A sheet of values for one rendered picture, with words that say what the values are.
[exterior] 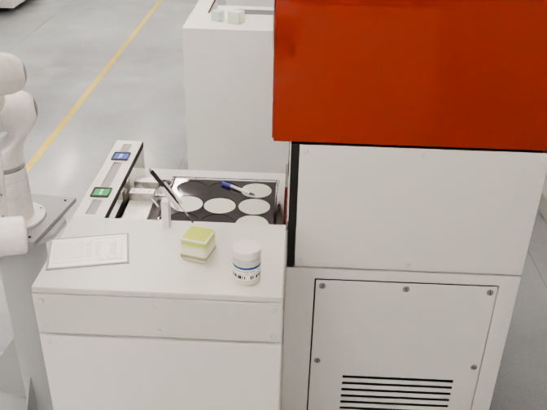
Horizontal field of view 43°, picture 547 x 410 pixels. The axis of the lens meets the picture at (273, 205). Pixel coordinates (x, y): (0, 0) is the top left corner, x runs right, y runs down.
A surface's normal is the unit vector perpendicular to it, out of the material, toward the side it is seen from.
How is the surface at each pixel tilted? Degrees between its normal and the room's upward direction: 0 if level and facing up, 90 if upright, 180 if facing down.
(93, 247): 0
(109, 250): 0
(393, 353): 90
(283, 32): 90
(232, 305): 90
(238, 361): 90
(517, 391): 0
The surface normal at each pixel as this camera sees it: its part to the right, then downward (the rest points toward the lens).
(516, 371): 0.02, -0.87
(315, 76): -0.04, 0.49
